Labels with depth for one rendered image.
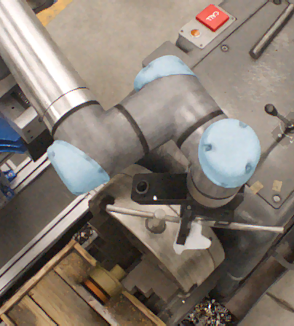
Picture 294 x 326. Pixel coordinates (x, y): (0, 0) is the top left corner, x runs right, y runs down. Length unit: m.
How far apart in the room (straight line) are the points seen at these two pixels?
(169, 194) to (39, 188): 1.48
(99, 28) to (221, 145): 2.28
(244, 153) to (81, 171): 0.19
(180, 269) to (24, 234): 1.19
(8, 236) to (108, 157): 1.61
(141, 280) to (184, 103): 0.60
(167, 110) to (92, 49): 2.15
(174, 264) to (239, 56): 0.49
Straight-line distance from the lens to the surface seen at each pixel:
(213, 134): 0.66
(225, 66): 1.25
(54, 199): 2.25
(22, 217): 2.26
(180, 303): 1.45
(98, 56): 2.79
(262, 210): 1.12
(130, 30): 2.88
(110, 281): 1.20
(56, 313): 1.45
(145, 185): 0.85
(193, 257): 1.14
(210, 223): 1.04
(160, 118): 0.68
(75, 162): 0.66
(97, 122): 0.68
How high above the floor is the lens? 2.30
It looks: 67 degrees down
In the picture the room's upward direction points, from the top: 3 degrees counter-clockwise
